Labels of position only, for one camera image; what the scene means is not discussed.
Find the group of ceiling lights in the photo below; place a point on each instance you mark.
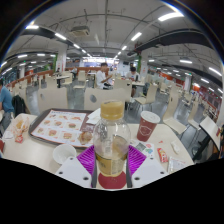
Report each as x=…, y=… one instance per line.
x=170, y=16

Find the dark brown food tray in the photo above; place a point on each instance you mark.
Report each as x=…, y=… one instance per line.
x=88, y=121

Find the ceiling air conditioner unit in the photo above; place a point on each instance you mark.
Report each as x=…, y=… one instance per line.
x=80, y=31

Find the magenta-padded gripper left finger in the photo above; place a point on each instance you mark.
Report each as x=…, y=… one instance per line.
x=86, y=160

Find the clear bottle of amber drink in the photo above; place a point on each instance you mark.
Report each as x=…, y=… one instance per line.
x=111, y=133

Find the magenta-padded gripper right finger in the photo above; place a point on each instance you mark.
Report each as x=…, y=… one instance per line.
x=137, y=160

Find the crumpled brown food wrapper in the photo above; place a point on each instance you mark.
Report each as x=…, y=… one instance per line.
x=86, y=137

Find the colourful sticker sheet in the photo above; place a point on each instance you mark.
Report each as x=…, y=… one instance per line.
x=145, y=149

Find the beige chair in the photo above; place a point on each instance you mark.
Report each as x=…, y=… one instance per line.
x=52, y=98
x=110, y=93

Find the black backpack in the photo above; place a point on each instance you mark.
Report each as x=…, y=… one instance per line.
x=19, y=105

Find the printed paper tray liner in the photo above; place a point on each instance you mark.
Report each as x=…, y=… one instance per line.
x=58, y=126

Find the paper bag of fries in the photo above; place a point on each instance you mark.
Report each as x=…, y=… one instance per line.
x=19, y=125

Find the clear plastic packet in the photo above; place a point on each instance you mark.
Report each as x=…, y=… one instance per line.
x=175, y=164

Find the brown patterned white mug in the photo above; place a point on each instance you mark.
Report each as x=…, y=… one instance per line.
x=64, y=153

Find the person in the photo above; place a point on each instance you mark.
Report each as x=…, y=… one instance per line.
x=220, y=140
x=101, y=76
x=5, y=100
x=133, y=75

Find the beige neighbouring table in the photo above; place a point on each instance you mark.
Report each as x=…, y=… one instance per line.
x=210, y=128

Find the white paper napkin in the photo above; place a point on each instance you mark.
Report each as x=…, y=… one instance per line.
x=95, y=116

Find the small red sauce packet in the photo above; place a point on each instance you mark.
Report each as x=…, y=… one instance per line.
x=19, y=138

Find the group of beige chairs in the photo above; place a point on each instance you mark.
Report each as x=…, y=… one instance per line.
x=173, y=113

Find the small white sachet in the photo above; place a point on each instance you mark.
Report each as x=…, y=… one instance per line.
x=175, y=146

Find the red ketchup sachet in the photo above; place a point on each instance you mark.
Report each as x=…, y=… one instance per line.
x=162, y=155

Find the red paper cup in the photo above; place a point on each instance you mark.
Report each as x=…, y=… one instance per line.
x=146, y=128

